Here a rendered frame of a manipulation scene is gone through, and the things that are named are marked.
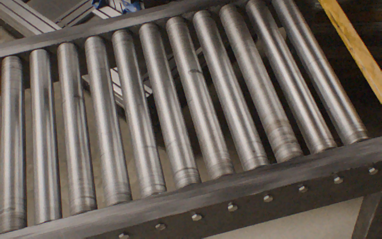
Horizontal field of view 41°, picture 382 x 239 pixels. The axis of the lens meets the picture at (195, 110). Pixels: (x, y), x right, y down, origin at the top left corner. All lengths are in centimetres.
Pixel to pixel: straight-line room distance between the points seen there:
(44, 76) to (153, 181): 38
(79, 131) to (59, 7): 134
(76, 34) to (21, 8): 114
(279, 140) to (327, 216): 85
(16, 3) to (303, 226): 153
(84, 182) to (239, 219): 29
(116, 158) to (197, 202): 18
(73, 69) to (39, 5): 123
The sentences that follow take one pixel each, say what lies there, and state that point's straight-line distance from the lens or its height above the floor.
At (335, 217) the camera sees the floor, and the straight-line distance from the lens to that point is 179.
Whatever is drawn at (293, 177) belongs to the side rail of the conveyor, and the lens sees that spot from 91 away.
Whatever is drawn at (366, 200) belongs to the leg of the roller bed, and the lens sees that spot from 116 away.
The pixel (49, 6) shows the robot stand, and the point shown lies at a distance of 234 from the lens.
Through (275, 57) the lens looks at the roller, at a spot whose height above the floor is 79.
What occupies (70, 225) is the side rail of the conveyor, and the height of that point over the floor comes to 80.
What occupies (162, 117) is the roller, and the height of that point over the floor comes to 79.
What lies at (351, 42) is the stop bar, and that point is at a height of 82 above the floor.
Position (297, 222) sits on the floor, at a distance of 176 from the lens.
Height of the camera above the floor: 158
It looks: 51 degrees down
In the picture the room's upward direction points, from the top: 10 degrees counter-clockwise
